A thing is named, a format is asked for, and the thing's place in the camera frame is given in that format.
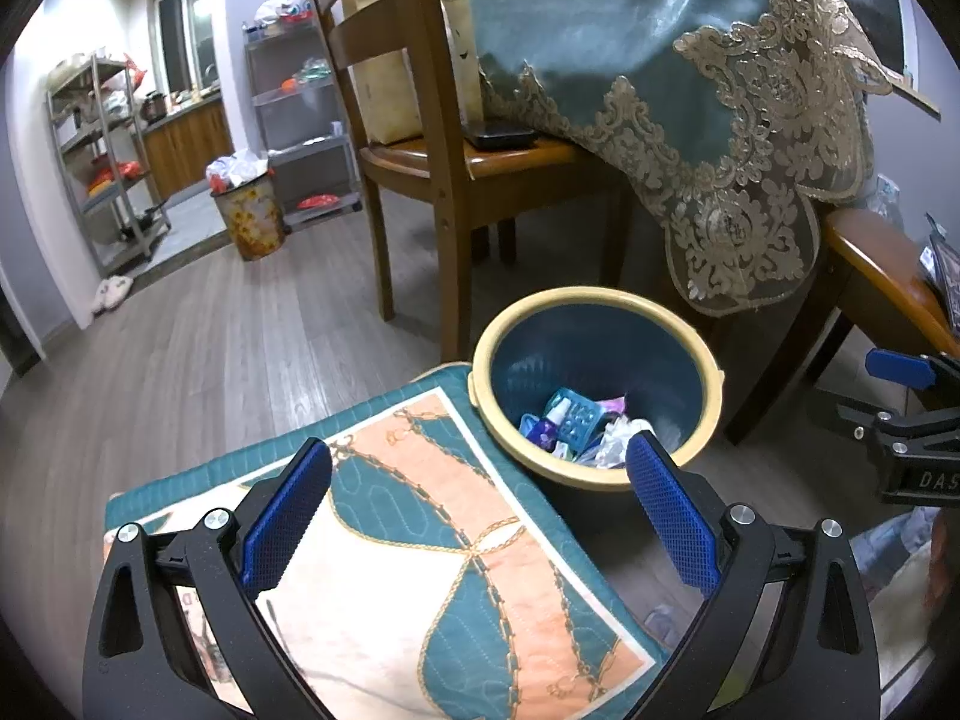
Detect blue white snack wrapper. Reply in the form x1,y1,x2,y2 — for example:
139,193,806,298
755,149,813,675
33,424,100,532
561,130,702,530
519,387,626,463

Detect floral patterned trash can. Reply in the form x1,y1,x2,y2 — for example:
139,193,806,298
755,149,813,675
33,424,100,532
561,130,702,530
205,149,286,262

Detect white crumpled tissue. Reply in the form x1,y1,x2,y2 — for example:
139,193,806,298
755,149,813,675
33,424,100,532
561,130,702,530
576,416,654,470

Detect wooden chair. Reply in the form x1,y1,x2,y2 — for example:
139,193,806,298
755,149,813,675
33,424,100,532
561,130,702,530
311,0,633,362
724,208,958,444

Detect teal and cream floor mat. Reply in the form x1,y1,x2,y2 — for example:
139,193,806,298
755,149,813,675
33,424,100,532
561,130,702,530
102,362,674,720

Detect blue bin with yellow rim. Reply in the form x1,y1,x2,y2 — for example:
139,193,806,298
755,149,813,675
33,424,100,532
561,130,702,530
467,286,724,493

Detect white slippers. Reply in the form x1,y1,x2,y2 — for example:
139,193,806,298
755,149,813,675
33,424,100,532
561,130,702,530
91,275,133,316

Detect teal lace tablecloth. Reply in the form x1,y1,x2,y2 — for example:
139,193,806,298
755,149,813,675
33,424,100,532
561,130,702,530
472,0,895,317

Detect wooden kitchen cabinet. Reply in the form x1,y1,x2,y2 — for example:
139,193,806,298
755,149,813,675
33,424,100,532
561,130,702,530
143,96,233,200

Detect grey rolling shelf unit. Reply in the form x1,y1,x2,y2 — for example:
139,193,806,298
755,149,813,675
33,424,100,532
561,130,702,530
242,0,361,229

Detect black phone on chair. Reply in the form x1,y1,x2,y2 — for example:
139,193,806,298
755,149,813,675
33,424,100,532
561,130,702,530
462,119,539,153

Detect grey metal shelf rack left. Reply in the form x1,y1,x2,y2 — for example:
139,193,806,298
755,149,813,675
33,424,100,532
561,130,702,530
44,54,171,278

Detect yellow paper bag on chair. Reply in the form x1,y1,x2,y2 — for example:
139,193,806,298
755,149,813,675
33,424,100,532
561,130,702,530
340,0,485,148

